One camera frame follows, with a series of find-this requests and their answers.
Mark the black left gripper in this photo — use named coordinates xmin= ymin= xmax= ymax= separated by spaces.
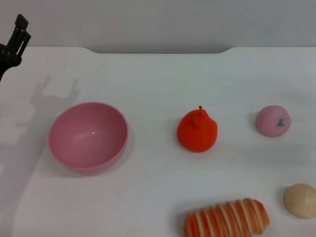
xmin=0 ymin=14 xmax=32 ymax=82

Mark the pink plastic bowl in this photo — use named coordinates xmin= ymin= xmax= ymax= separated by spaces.
xmin=48 ymin=101 xmax=129 ymax=175

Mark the pink toy peach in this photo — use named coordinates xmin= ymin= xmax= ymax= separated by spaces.
xmin=255 ymin=105 xmax=291 ymax=138

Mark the orange-red toy pear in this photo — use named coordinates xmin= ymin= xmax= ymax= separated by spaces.
xmin=176 ymin=105 xmax=218 ymax=153

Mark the orange striped toy bread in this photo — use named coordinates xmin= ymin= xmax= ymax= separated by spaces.
xmin=183 ymin=197 xmax=271 ymax=237

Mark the beige toy bun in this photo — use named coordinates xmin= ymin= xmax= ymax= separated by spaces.
xmin=283 ymin=183 xmax=316 ymax=219

